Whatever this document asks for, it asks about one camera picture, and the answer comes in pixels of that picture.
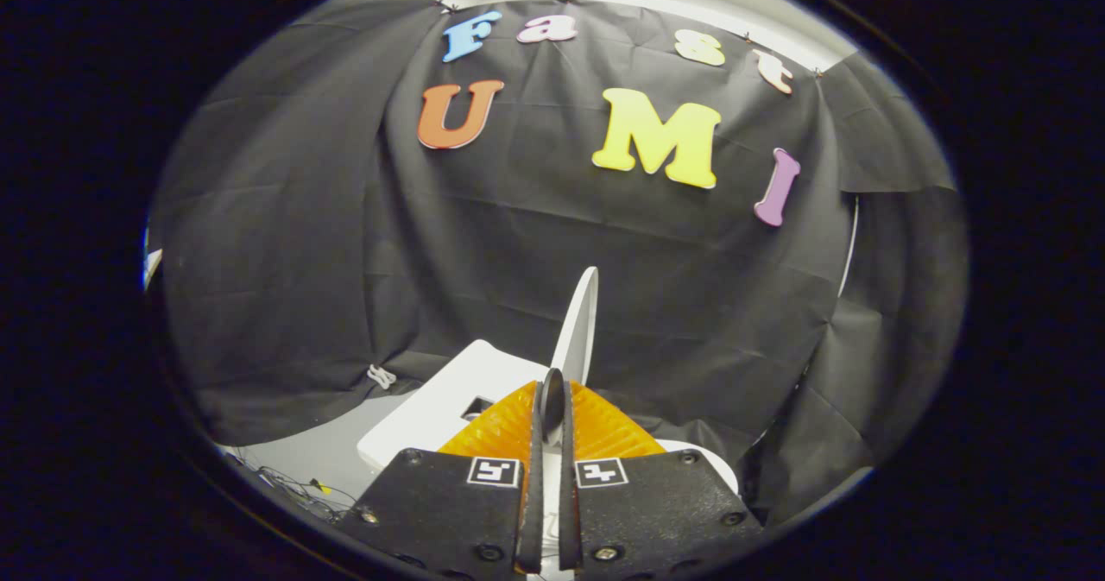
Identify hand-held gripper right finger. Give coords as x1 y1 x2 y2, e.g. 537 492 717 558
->
540 368 766 576

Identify white toilet lid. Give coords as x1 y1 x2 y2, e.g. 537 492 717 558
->
550 266 600 389

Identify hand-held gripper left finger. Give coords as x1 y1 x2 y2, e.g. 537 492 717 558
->
336 382 547 576

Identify white toilet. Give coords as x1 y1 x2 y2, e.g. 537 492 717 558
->
356 338 740 575

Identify black backdrop cloth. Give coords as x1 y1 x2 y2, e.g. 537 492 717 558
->
147 0 970 527

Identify tangled thin black cables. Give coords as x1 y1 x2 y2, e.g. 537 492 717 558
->
226 450 357 523

